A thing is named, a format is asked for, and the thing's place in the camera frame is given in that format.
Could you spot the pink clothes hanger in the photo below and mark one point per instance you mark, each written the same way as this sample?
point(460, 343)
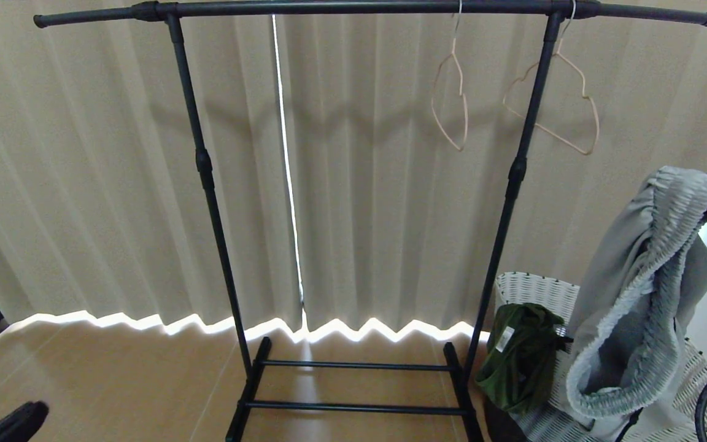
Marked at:
point(595, 123)
point(465, 116)

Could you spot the pale grey shorts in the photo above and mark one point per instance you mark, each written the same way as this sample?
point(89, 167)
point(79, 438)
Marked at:
point(623, 307)

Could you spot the white laundry basket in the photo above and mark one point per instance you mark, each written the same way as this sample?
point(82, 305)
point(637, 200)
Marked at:
point(537, 291)

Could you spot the black clothes rack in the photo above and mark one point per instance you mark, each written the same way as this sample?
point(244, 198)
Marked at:
point(353, 8)

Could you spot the green garment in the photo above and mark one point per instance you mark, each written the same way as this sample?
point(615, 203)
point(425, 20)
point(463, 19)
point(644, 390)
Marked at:
point(522, 362)

